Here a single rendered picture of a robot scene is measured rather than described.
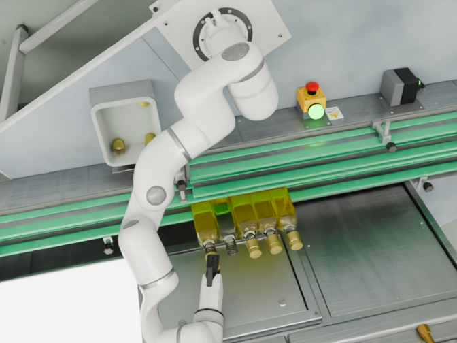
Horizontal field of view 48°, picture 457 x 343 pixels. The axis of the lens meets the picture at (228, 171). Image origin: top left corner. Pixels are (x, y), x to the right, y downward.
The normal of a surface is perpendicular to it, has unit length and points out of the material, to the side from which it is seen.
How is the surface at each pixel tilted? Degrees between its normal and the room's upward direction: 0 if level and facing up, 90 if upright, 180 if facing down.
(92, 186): 90
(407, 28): 0
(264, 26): 4
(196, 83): 78
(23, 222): 90
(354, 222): 89
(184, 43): 4
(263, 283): 90
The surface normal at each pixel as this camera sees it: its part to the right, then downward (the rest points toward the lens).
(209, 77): -0.26, -0.49
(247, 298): -0.06, -0.72
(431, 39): 0.20, 0.68
